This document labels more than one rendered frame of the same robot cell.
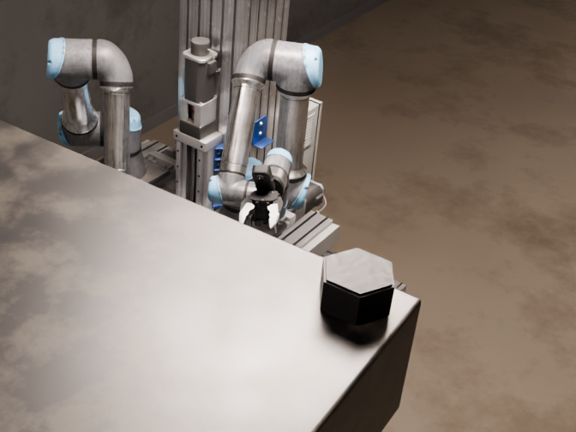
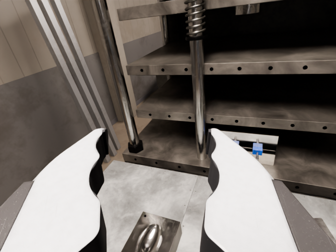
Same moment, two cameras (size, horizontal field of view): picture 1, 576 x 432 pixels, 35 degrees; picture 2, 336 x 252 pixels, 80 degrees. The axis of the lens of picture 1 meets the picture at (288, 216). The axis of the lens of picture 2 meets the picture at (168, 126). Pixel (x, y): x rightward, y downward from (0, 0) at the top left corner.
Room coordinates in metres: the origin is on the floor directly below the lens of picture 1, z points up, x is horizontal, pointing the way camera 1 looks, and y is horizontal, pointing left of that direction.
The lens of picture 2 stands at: (1.95, 0.08, 1.52)
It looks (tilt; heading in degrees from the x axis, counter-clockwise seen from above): 30 degrees down; 178
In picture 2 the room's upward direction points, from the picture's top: 8 degrees counter-clockwise
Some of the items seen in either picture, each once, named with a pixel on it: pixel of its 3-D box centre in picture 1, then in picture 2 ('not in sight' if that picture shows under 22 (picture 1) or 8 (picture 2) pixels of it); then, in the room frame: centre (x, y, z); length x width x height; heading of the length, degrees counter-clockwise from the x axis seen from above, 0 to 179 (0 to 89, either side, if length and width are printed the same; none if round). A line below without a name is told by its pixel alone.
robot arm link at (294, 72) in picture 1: (291, 129); not in sight; (2.41, 0.02, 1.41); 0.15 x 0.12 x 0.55; 85
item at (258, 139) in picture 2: not in sight; (248, 122); (0.96, 0.59, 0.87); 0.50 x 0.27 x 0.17; 152
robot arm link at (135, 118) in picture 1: (121, 128); not in sight; (2.67, 0.58, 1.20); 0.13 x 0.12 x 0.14; 100
